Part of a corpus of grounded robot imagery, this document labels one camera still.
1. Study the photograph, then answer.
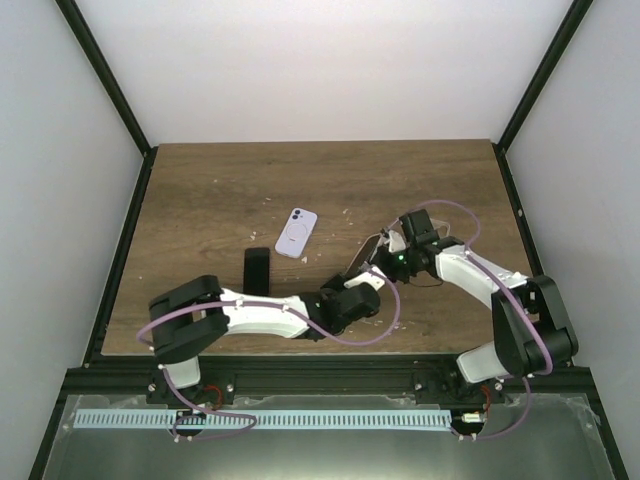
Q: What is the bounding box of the grey metal front plate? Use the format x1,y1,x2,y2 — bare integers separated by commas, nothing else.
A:
44,394,607,479

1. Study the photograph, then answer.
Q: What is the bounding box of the black left frame post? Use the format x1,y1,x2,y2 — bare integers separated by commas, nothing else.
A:
55,0,152,157

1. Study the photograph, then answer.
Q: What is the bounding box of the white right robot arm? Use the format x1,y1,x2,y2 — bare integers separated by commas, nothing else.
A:
363,209,579,403

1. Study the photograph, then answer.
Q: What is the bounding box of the pink phone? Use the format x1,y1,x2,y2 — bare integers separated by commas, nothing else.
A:
243,247,271,296

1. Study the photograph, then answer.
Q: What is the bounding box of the lilac phone case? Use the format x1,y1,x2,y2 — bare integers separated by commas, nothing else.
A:
274,207,318,259

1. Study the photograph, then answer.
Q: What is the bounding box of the teal phone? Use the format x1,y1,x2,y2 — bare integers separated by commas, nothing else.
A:
345,234,380,279

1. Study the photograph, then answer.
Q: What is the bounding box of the black left table edge rail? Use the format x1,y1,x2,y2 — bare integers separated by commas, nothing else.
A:
29,147,158,479

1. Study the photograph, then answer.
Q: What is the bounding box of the black right frame post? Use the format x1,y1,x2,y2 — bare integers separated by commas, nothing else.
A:
497,0,593,152

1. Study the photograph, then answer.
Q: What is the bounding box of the light blue slotted cable duct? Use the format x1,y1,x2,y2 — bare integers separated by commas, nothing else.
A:
73,409,452,431

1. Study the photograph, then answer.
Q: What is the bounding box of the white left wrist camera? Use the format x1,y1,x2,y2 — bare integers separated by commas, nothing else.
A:
344,266,386,291

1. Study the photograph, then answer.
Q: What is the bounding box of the black frame post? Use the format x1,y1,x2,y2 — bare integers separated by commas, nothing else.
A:
55,0,152,157
497,0,593,152

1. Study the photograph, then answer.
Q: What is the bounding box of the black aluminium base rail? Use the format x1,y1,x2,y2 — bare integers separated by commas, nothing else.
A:
64,349,594,409

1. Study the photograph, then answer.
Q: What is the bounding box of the black table edge rail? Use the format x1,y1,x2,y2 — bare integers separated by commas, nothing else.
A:
29,147,158,479
492,143,629,479

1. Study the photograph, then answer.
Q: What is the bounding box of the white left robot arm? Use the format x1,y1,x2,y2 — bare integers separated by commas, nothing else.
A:
138,268,386,404

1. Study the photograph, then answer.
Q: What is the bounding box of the black right table edge rail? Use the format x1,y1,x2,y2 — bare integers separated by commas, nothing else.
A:
492,143,629,479

